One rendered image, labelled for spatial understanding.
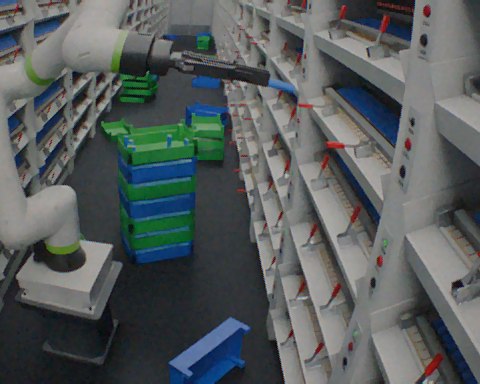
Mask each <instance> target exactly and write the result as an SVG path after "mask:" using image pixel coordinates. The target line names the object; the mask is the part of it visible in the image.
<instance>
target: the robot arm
mask: <svg viewBox="0 0 480 384"><path fill-rule="evenodd" d="M129 3H130V0H83V1H82V2H81V3H80V4H79V6H78V7H77V9H76V10H75V12H73V13H72V14H71V16H70V17H69V18H68V19H67V20H66V21H65V22H64V23H63V24H62V25H61V26H60V27H59V28H58V29H57V30H56V31H55V32H54V33H53V34H52V35H51V36H49V37H48V38H46V39H45V40H44V41H43V42H41V43H40V45H38V46H37V47H36V48H35V49H34V50H33V51H32V52H31V53H30V54H28V56H27V57H26V58H25V59H24V60H23V61H19V62H17V63H14V64H9V65H4V66H2V67H0V241H1V242H2V243H3V244H4V245H5V246H6V247H7V248H10V249H14V250H21V249H23V248H25V247H26V248H30V250H31V251H32V252H33V253H34V255H33V260H34V261H35V262H41V261H45V264H46V266H47V267H48V268H49V269H51V270H53V271H56V272H57V273H65V272H68V273H70V272H72V271H75V270H79V268H81V267H82V266H83V265H84V264H85V263H86V253H85V251H84V250H83V249H82V246H81V243H80V224H79V214H78V205H77V197H76V194H75V192H74V190H73V189H72V188H70V187H69V186H65V185H53V186H50V187H47V188H45V189H44V190H42V191H41V192H39V193H38V194H36V195H35V196H32V197H31V198H26V197H25V193H24V191H23V189H22V185H21V183H20V178H19V176H18V171H17V168H16V164H15V159H14V156H13V151H12V145H11V138H10V132H9V126H8V119H7V117H8V115H7V107H8V105H9V103H10V102H11V101H14V100H21V99H27V98H31V97H36V96H39V95H41V94H42V93H43V92H44V91H46V89H47V88H48V87H49V86H50V85H51V84H52V82H53V81H54V80H55V79H56V78H57V77H58V76H59V75H60V74H61V73H62V72H63V70H64V69H65V68H66V66H68V67H69V68H71V69H72V70H74V71H76V72H80V73H85V72H108V73H111V72H113V73H116V74H124V75H127V76H128V75H132V76H133V77H134V80H135V79H136V78H137V77H139V76H140V77H145V76H146V74H147V71H149V74H151V75H158V76H163V77H165V76H167V73H168V69H169V67H171V68H174V69H177V70H178V71H179V72H182V73H183V74H184V75H185V74H188V75H194V74H195V75H200V76H205V77H210V78H215V79H226V80H231V81H230V82H231V83H233V81H234V80H237V81H242V82H246V83H250V84H254V85H259V86H264V87H268V84H269V82H270V78H271V74H270V73H269V71H268V70H264V69H260V68H256V67H252V66H248V65H239V64H236V62H237V61H236V60H233V63H232V62H231V61H227V60H223V59H219V58H212V57H208V56H205V55H201V54H194V53H192V52H190V51H183V52H182V53H175V52H173V49H174V42H172V41H168V40H166V41H164V40H161V39H157V42H155V35H153V33H152V32H150V33H148V31H149V26H148V25H146V26H144V29H143V31H142V32H141V31H140V32H135V31H133V32H132V31H128V30H127V31H125V30H118V29H119V26H120V25H121V22H122V20H123V18H124V17H125V16H126V14H127V12H128V10H129Z"/></svg>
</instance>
